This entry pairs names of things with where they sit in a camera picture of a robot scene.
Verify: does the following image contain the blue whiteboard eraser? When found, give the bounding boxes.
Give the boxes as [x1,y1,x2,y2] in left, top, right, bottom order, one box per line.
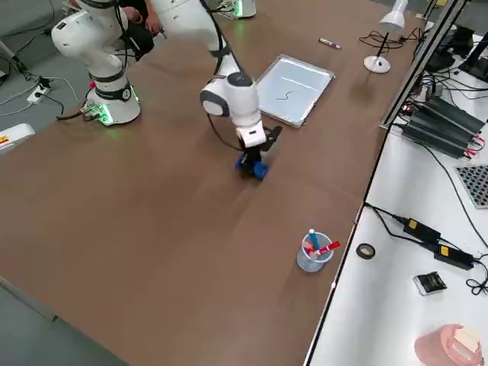
[234,153,268,181]

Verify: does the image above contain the black monitor stand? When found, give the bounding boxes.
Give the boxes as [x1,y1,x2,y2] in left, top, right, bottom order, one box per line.
[459,32,488,83]

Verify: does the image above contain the checkered calibration board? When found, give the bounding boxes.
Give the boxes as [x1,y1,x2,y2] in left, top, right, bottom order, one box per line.
[454,164,488,210]

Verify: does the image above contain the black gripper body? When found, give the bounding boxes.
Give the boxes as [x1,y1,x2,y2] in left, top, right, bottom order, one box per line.
[238,139,268,158]

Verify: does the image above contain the black adapter cable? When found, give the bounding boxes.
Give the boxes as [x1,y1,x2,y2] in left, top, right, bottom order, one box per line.
[364,203,439,252]

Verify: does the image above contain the white power strip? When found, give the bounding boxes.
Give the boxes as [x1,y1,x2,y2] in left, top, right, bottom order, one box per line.
[26,84,53,104]

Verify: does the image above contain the black tape roll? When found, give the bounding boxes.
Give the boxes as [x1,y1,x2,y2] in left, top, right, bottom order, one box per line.
[355,242,376,261]

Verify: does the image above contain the silver framed whiteboard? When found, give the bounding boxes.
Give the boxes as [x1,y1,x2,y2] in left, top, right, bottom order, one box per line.
[254,53,337,129]

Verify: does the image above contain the long black power supply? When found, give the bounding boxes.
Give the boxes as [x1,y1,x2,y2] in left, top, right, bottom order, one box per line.
[413,95,486,134]
[402,114,482,159]

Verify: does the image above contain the black yellow-labelled power adapter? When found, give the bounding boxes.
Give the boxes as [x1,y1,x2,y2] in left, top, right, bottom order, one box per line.
[403,217,442,244]
[433,245,476,271]

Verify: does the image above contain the person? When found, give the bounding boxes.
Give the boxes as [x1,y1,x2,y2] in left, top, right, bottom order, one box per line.
[114,0,169,62]

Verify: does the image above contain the clear plastic pen cup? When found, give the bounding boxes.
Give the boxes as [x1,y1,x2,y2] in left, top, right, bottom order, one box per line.
[296,233,334,273]

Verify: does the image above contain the white box with label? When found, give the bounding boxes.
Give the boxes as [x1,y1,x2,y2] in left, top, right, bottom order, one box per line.
[0,122,37,156]

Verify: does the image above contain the pink tape dispenser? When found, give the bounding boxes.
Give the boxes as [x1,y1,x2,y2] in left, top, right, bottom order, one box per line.
[413,323,483,366]

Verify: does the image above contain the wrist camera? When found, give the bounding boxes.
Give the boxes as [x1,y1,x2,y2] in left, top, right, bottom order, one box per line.
[262,125,284,153]

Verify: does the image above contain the aluminium frame rail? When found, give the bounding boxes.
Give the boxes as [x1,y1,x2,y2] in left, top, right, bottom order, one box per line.
[379,0,468,130]

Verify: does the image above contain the white desk lamp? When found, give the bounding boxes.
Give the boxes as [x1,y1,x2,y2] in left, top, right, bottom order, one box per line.
[362,0,409,75]

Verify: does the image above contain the black lamp cable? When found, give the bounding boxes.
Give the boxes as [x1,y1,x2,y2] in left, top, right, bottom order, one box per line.
[358,26,420,50]

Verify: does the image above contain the red marker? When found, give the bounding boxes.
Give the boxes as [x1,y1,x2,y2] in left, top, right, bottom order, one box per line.
[310,240,342,258]

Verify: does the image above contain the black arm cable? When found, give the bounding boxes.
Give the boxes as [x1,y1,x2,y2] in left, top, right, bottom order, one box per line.
[200,0,245,150]

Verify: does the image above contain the small black box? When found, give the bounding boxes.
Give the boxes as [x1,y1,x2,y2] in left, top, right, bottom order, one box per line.
[413,271,448,297]

